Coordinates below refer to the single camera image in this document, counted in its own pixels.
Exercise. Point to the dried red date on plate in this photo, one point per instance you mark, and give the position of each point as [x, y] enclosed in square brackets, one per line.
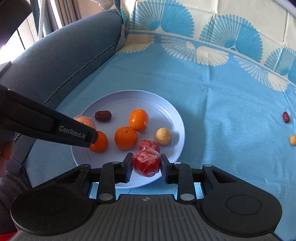
[103, 115]

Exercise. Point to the red fruit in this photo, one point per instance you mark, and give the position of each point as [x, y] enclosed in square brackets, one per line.
[146, 162]

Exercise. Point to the pink fruit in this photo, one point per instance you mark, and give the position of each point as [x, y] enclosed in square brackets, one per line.
[148, 144]

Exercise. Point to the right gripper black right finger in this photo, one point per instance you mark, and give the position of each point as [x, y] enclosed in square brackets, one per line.
[180, 174]

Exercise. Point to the lavender round plate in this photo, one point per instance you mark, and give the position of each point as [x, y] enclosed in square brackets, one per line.
[162, 114]

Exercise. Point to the wrapped orange on plate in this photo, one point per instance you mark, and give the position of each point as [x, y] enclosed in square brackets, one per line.
[138, 120]

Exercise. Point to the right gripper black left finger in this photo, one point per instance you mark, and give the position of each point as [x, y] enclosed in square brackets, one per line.
[113, 173]

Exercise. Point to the bare orange on plate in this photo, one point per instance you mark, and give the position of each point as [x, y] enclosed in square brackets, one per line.
[125, 138]

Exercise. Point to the plastic orange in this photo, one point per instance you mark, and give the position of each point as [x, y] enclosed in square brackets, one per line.
[85, 120]

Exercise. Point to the black smartphone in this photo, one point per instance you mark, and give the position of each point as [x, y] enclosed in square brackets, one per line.
[4, 67]

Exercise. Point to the blue patterned tablecloth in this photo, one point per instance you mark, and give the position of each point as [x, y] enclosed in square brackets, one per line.
[228, 67]

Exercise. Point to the bare small orange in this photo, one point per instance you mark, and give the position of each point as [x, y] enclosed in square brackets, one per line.
[101, 144]

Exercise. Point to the beige round ball on plate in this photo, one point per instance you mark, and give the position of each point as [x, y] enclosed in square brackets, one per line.
[163, 136]

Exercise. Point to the grey window curtain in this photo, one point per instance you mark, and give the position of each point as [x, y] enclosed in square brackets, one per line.
[49, 16]

